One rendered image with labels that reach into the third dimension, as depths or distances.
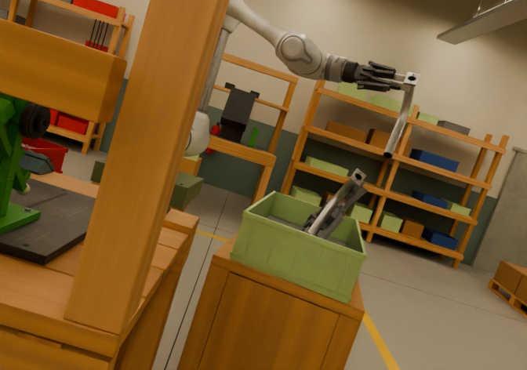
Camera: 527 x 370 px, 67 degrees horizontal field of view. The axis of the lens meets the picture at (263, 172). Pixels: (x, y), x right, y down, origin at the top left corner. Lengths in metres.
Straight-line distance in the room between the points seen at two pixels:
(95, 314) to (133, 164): 0.24
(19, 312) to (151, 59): 0.42
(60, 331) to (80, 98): 0.35
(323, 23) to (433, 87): 2.08
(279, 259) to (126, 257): 0.76
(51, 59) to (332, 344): 1.14
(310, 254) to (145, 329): 0.57
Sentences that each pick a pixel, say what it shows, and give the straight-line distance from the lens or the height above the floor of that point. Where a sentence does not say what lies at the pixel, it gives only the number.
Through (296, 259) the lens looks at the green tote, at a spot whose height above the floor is 0.87.
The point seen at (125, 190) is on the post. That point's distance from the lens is 0.60.
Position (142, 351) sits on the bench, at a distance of 1.42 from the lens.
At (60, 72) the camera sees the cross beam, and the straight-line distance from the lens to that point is 0.58.
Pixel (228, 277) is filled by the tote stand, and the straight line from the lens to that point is 1.36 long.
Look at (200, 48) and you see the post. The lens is 0.58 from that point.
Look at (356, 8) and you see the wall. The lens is 6.96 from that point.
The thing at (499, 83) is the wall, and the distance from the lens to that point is 7.69.
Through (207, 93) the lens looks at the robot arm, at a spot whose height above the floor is 1.30.
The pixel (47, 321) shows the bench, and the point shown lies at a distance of 0.71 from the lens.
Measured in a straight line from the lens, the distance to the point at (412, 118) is 6.34.
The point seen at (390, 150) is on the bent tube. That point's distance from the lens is 1.33.
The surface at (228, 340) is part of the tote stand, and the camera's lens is 1.44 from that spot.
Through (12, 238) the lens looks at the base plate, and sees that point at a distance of 0.89.
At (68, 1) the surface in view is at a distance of 6.76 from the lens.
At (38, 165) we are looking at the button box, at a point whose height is 0.93.
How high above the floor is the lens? 1.25
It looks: 7 degrees down
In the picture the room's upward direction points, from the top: 18 degrees clockwise
